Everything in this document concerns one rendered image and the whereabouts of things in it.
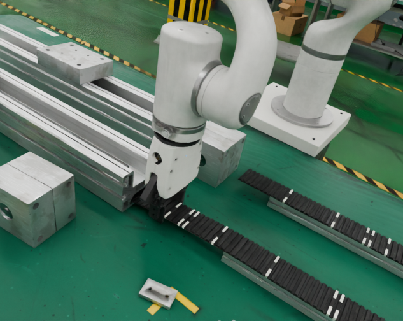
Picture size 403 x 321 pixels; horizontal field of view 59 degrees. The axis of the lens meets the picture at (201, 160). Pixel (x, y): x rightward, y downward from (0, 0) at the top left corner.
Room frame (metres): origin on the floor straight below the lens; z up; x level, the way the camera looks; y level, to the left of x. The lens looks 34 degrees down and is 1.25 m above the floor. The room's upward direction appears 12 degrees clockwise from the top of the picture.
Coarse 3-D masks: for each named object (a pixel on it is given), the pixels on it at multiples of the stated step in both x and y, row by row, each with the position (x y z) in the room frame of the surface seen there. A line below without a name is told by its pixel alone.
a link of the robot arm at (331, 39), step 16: (336, 0) 0.96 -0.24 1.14; (352, 0) 0.93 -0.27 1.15; (368, 0) 0.91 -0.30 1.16; (384, 0) 0.90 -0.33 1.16; (352, 16) 0.92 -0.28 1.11; (368, 16) 0.91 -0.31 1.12; (320, 32) 0.95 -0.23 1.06; (336, 32) 0.93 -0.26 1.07; (352, 32) 0.94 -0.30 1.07; (304, 48) 0.98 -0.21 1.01; (320, 48) 0.94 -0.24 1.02; (336, 48) 0.94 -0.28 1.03
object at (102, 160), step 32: (0, 96) 0.66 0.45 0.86; (32, 96) 0.69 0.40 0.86; (0, 128) 0.64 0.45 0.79; (32, 128) 0.60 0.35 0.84; (64, 128) 0.63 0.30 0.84; (96, 128) 0.61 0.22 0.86; (64, 160) 0.55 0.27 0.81; (96, 160) 0.50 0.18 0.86; (128, 160) 0.56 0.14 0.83; (96, 192) 0.50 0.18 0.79; (128, 192) 0.49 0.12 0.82
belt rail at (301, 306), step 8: (224, 256) 0.41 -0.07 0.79; (232, 264) 0.40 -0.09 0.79; (240, 264) 0.39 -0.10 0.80; (240, 272) 0.39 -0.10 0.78; (248, 272) 0.39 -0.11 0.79; (256, 272) 0.38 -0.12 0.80; (256, 280) 0.38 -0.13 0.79; (264, 280) 0.38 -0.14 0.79; (264, 288) 0.37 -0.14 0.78; (272, 288) 0.37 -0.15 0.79; (280, 288) 0.36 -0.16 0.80; (280, 296) 0.36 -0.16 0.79; (288, 296) 0.36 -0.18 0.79; (296, 304) 0.35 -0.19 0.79; (304, 304) 0.34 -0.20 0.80; (304, 312) 0.34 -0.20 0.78; (312, 312) 0.34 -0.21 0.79; (320, 312) 0.33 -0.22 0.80; (320, 320) 0.33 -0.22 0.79; (328, 320) 0.33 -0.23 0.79
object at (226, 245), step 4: (236, 232) 0.45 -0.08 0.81; (232, 236) 0.44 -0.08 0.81; (236, 236) 0.44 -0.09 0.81; (240, 236) 0.44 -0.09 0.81; (228, 240) 0.43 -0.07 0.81; (232, 240) 0.43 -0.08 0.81; (236, 240) 0.43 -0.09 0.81; (240, 240) 0.43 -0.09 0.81; (224, 244) 0.42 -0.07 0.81; (228, 244) 0.42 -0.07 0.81; (232, 244) 0.42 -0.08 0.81; (236, 244) 0.42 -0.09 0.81; (220, 248) 0.41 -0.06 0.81; (224, 248) 0.41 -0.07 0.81; (228, 248) 0.41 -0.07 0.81; (232, 248) 0.41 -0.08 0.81; (228, 252) 0.40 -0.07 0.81
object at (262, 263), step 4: (264, 252) 0.41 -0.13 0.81; (268, 252) 0.42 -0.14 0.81; (260, 256) 0.41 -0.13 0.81; (264, 256) 0.41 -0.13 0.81; (268, 256) 0.41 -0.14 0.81; (272, 256) 0.41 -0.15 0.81; (260, 260) 0.40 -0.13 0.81; (264, 260) 0.40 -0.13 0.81; (268, 260) 0.40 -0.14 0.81; (256, 264) 0.39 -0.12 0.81; (260, 264) 0.39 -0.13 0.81; (264, 264) 0.39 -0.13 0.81; (268, 264) 0.39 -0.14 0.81; (252, 268) 0.38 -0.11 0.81; (256, 268) 0.38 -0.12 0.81; (260, 268) 0.38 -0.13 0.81; (264, 268) 0.38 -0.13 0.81; (260, 272) 0.37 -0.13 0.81; (264, 272) 0.38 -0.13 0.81
